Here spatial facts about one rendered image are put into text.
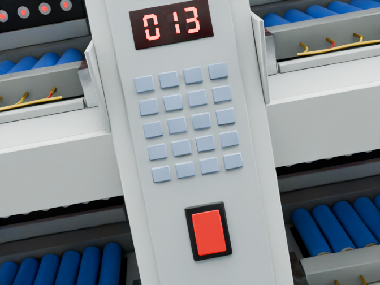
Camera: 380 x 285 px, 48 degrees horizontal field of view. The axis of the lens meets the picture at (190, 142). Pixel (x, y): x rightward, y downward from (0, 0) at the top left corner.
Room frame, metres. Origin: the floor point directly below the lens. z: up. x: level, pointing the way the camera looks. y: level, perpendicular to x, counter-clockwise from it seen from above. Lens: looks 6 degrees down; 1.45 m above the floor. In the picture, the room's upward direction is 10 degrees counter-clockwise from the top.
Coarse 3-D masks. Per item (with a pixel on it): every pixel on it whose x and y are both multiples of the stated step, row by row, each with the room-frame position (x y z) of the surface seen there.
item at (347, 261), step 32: (320, 160) 0.42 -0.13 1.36; (352, 160) 0.43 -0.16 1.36; (288, 192) 0.43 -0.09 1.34; (320, 192) 0.42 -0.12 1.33; (352, 192) 0.41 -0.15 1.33; (288, 224) 0.41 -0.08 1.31; (320, 224) 0.39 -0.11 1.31; (352, 224) 0.37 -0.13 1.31; (320, 256) 0.33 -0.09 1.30; (352, 256) 0.33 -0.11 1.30
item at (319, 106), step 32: (256, 0) 0.43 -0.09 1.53; (288, 0) 0.43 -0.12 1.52; (320, 0) 0.41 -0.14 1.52; (352, 0) 0.40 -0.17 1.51; (256, 32) 0.25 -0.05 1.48; (288, 32) 0.32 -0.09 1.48; (320, 32) 0.32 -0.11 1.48; (352, 32) 0.32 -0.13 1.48; (288, 64) 0.30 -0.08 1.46; (320, 64) 0.30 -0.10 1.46; (352, 64) 0.30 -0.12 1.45; (288, 96) 0.26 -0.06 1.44; (320, 96) 0.26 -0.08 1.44; (352, 96) 0.26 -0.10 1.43; (288, 128) 0.26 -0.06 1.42; (320, 128) 0.26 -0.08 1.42; (352, 128) 0.26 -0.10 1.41; (288, 160) 0.27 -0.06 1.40
